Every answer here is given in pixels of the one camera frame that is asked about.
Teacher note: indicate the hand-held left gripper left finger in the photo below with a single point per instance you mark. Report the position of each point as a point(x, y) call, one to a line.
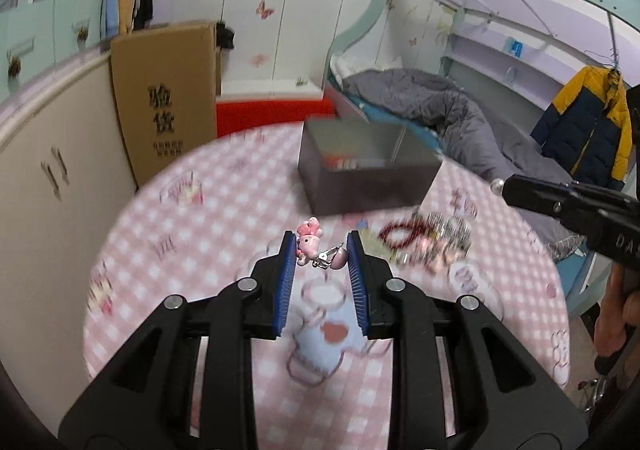
point(281, 280)

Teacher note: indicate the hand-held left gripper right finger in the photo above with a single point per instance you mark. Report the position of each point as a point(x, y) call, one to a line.
point(357, 280)

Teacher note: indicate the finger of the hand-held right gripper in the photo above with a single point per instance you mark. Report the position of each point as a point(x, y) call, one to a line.
point(540, 195)

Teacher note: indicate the white pearl bead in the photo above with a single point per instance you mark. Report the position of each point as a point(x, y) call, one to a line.
point(496, 187)

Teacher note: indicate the grey tin box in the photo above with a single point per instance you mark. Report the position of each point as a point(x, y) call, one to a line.
point(360, 190)

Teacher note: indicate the pile of mixed jewelry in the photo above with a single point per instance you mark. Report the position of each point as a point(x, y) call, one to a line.
point(445, 235)

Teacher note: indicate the person's right hand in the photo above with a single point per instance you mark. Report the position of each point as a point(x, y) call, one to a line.
point(612, 320)

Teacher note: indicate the checked pillow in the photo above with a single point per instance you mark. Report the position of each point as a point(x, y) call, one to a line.
point(567, 247)

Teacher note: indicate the yellow navy jacket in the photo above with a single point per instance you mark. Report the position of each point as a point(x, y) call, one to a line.
point(595, 125)

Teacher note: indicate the grey quilt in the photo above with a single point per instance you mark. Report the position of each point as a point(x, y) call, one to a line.
point(450, 110)

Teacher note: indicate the blue shelf item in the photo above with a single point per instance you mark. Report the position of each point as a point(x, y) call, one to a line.
point(515, 47)

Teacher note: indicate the teal bed sheet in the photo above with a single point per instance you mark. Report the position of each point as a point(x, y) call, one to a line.
point(372, 117)

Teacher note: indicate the red fabric bench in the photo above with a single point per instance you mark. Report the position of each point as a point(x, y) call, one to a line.
point(265, 117)

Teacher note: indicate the tall cardboard box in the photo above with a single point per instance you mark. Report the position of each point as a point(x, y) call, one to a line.
point(165, 95)

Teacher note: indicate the pink butterfly sticker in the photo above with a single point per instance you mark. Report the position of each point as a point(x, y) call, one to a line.
point(257, 60)

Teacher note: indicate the white low cabinet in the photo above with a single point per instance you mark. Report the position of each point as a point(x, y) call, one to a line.
point(55, 210)

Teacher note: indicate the black garment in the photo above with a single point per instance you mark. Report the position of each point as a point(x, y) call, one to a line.
point(226, 36)

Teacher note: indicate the white wardrobe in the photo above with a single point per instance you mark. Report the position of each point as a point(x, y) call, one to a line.
point(300, 20)

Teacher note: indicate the red butterfly sticker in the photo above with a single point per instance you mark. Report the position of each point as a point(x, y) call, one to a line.
point(265, 9)

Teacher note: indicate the pinecone ornament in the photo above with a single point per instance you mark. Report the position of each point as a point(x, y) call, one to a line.
point(13, 64)
point(80, 32)

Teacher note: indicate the teal drawer unit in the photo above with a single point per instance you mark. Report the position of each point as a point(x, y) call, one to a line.
point(45, 30)

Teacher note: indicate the purple wall shelves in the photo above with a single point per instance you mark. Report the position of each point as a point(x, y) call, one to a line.
point(495, 65)

